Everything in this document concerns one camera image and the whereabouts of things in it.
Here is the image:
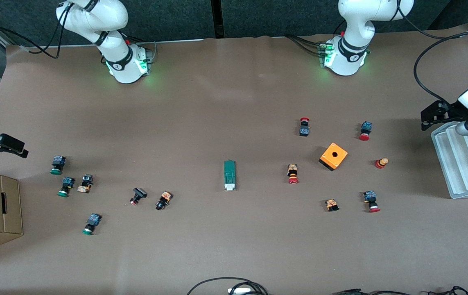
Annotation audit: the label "green push button blue block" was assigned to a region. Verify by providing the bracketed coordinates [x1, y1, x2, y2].
[57, 177, 75, 197]
[50, 156, 66, 175]
[81, 213, 102, 236]

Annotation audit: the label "white ribbed plastic tray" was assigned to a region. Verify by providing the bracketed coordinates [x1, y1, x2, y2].
[431, 121, 468, 199]

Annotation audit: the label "red mushroom button blue block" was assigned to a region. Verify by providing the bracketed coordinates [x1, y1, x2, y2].
[363, 191, 381, 213]
[359, 121, 373, 141]

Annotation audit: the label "black push button beige block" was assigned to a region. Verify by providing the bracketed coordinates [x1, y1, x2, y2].
[77, 174, 94, 193]

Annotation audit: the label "black square button red light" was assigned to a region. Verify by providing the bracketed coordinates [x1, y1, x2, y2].
[130, 187, 148, 206]

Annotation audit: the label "black push button orange block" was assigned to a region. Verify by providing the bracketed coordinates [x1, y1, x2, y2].
[155, 191, 173, 211]

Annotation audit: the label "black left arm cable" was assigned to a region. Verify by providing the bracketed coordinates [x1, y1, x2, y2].
[396, 8, 468, 105]

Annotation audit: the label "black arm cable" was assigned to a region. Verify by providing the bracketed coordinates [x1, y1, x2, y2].
[396, 8, 468, 105]
[0, 3, 70, 59]

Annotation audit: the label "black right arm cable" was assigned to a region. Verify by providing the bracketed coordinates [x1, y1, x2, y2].
[0, 3, 70, 59]

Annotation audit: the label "orange button enclosure box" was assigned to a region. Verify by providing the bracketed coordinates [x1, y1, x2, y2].
[319, 142, 348, 171]

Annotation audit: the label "black arm base cables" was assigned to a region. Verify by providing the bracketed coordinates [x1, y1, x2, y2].
[286, 35, 325, 56]

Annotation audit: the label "black tangled cable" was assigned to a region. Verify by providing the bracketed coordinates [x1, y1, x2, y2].
[428, 286, 468, 295]

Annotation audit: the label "black looping cable bundle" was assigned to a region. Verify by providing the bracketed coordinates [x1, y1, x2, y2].
[187, 277, 269, 295]

